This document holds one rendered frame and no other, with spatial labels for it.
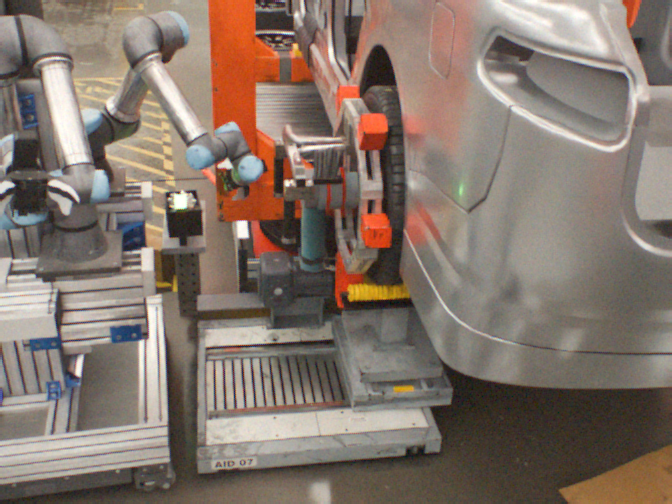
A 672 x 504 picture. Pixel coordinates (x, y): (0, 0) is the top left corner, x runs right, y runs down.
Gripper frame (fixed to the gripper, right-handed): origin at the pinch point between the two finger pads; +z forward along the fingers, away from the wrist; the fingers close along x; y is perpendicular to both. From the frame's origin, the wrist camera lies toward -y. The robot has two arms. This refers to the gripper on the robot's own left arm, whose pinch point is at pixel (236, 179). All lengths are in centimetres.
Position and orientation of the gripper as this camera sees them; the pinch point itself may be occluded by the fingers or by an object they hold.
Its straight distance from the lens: 259.8
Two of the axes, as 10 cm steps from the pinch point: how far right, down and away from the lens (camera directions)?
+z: -3.2, 0.2, 9.5
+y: -8.6, 4.0, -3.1
